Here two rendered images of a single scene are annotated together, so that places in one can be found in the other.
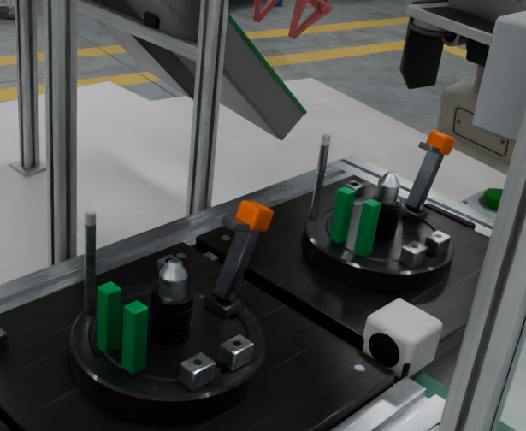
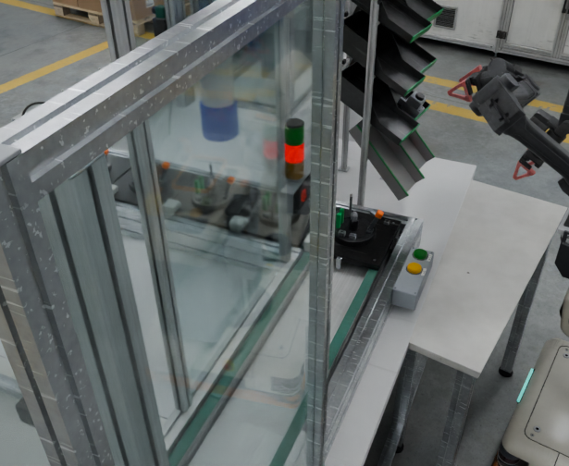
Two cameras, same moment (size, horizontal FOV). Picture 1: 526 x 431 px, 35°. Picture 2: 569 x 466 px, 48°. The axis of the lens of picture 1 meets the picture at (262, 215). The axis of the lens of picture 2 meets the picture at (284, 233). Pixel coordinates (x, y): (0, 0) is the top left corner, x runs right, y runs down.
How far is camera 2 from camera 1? 176 cm
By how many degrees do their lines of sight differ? 62
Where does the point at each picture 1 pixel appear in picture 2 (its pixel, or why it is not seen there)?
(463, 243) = (375, 248)
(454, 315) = not seen: hidden behind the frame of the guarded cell
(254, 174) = (438, 217)
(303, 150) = (476, 223)
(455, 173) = (509, 265)
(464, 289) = (346, 251)
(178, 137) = (446, 194)
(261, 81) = (389, 177)
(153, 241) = not seen: hidden behind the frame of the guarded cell
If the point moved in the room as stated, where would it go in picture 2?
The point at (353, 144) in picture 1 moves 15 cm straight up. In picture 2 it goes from (500, 234) to (509, 197)
